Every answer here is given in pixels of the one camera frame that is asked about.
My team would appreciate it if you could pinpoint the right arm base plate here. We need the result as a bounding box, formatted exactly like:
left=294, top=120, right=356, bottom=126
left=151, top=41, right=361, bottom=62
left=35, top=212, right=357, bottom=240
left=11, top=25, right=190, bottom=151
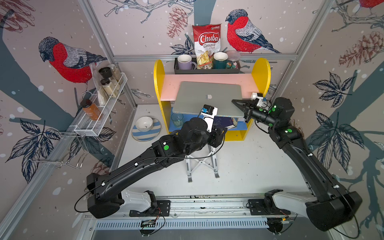
left=246, top=199, right=291, bottom=216

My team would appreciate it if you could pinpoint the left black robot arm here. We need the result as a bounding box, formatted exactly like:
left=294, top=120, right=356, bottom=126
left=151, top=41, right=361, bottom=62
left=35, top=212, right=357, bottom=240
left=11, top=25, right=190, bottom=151
left=87, top=117, right=228, bottom=219

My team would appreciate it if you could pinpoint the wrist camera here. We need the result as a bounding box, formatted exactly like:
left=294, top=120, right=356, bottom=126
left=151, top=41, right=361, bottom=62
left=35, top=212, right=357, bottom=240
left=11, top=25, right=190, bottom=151
left=251, top=93, right=268, bottom=108
left=201, top=105, right=218, bottom=133

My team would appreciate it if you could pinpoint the green mug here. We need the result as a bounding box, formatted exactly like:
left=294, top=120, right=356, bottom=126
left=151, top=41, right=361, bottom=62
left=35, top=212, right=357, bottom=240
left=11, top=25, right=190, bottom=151
left=213, top=52, right=228, bottom=69

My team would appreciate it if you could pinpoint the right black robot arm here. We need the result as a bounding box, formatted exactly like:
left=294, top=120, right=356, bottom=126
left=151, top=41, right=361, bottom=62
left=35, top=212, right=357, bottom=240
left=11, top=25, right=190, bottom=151
left=232, top=97, right=362, bottom=231

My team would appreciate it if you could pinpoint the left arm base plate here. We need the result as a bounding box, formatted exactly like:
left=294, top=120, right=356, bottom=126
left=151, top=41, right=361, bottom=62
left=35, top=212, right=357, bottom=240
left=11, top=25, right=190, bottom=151
left=129, top=200, right=171, bottom=217

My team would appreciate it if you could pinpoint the clear spice jar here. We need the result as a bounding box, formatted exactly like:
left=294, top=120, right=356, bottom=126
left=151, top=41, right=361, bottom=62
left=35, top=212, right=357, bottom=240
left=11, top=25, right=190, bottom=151
left=108, top=64, right=122, bottom=84

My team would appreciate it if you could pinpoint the white wire spice rack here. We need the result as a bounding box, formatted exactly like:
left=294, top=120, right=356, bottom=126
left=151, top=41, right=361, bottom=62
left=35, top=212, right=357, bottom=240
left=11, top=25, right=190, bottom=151
left=73, top=71, right=128, bottom=137

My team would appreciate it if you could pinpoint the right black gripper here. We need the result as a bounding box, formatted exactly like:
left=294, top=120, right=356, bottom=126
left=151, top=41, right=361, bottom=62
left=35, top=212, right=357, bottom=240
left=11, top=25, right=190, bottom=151
left=231, top=99, right=278, bottom=130

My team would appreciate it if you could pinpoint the orange spice jar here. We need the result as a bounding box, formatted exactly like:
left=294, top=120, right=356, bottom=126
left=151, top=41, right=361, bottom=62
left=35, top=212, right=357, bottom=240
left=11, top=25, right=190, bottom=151
left=81, top=99, right=101, bottom=121

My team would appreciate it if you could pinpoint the purple mug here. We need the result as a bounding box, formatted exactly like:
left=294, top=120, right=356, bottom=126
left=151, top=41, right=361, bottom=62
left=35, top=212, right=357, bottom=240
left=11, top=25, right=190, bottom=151
left=177, top=55, right=197, bottom=70

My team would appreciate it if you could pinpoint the green drinking glass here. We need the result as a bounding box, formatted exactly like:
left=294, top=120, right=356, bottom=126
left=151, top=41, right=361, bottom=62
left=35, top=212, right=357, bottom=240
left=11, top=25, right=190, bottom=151
left=171, top=113, right=184, bottom=128

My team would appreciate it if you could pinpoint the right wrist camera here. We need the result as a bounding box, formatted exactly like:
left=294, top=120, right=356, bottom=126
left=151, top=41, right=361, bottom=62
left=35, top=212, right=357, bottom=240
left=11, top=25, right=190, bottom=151
left=251, top=93, right=268, bottom=108

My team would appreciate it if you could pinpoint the yellow shelf unit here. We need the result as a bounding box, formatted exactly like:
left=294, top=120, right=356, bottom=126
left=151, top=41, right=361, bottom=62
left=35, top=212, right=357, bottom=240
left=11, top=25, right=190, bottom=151
left=154, top=58, right=271, bottom=133

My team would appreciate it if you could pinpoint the red chips bag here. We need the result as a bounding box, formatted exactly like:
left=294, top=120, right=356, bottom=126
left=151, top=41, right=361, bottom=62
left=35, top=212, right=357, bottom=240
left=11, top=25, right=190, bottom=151
left=193, top=24, right=221, bottom=70

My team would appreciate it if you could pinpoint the white bowl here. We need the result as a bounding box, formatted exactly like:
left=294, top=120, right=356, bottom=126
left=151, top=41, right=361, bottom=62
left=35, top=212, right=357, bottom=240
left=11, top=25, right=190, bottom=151
left=135, top=116, right=154, bottom=132

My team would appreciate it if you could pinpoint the black lid spice jar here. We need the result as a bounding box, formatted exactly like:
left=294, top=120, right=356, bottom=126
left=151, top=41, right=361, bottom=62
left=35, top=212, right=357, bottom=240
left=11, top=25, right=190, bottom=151
left=98, top=67, right=120, bottom=88
left=101, top=78, right=118, bottom=98

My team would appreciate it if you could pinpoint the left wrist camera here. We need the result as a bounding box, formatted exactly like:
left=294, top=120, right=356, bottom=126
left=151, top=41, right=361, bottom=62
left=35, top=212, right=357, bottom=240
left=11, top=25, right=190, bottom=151
left=201, top=105, right=218, bottom=133

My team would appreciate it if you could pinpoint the blue striped plate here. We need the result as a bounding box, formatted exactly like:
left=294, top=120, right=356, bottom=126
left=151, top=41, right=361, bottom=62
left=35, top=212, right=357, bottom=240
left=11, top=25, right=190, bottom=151
left=132, top=119, right=162, bottom=142

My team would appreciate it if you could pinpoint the wire hook rack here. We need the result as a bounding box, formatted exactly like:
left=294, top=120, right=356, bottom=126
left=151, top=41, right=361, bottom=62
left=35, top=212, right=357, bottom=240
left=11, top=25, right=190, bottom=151
left=28, top=132, right=89, bottom=169

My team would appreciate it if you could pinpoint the silver laptop stand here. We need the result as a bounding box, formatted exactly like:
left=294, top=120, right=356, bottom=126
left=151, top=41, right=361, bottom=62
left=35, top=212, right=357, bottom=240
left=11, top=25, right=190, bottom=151
left=185, top=146, right=220, bottom=183

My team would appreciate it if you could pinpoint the black tray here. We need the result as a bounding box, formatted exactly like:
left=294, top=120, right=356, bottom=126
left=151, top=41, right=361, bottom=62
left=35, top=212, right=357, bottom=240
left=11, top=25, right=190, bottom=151
left=174, top=58, right=240, bottom=75

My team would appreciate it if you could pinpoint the dark blue book stack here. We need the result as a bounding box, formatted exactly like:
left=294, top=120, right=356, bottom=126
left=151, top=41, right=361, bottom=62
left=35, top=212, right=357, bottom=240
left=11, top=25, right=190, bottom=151
left=214, top=117, right=238, bottom=130

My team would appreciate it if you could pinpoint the silver laptop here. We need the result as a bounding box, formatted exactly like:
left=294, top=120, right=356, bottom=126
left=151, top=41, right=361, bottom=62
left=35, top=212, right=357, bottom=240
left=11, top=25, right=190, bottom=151
left=173, top=82, right=244, bottom=118

